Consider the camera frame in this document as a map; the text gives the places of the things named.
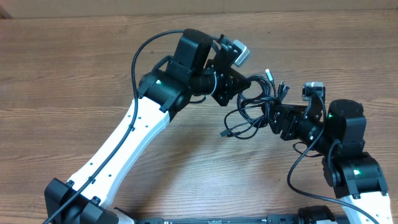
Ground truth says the thick black USB cable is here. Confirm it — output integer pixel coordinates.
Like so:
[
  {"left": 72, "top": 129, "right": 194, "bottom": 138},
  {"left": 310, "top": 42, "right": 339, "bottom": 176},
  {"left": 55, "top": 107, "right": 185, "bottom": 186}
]
[{"left": 236, "top": 68, "right": 292, "bottom": 129}]

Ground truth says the thin black USB cable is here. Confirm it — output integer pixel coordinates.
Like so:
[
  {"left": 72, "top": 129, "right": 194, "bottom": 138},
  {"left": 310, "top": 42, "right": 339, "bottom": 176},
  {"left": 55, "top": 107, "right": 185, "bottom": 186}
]
[{"left": 220, "top": 107, "right": 269, "bottom": 140}]

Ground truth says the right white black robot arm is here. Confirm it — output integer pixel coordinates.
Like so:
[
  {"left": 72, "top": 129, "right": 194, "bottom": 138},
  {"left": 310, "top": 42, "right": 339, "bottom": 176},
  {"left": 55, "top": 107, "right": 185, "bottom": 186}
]
[{"left": 262, "top": 96, "right": 392, "bottom": 223}]

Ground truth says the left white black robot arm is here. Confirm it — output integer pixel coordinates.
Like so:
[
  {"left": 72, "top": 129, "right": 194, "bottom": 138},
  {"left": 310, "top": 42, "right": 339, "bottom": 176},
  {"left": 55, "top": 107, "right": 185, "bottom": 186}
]
[{"left": 44, "top": 29, "right": 250, "bottom": 224}]

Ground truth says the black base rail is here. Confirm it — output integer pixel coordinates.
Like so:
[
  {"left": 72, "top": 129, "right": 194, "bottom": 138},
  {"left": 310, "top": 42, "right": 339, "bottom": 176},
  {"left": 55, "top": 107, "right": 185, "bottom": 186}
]
[{"left": 113, "top": 205, "right": 349, "bottom": 224}]

